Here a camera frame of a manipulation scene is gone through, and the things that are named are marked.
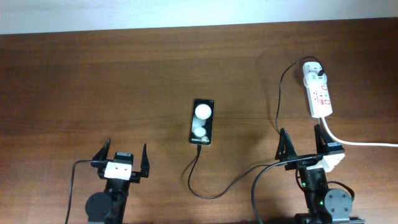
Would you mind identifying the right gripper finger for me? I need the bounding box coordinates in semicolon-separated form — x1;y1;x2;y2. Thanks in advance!
314;124;333;154
275;128;297;162

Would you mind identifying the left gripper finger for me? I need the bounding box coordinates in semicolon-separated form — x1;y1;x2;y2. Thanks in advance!
92;139;111;161
141;144;150;178

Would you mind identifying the black Galaxy flip phone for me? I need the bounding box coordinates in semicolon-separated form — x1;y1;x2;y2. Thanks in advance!
188;99;215;146

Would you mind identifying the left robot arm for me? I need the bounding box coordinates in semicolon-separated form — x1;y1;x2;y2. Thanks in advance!
85;139;150;224

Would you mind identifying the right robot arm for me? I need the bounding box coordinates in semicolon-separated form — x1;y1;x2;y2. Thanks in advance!
275;124;354;223

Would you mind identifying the white charger adapter plug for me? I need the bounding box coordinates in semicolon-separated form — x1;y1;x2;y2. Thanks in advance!
303;71;327;88

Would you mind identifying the white power strip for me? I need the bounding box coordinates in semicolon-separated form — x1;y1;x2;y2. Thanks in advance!
303;62;333;118

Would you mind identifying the white power strip cord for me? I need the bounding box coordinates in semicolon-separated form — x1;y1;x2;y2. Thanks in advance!
319;116;398;147

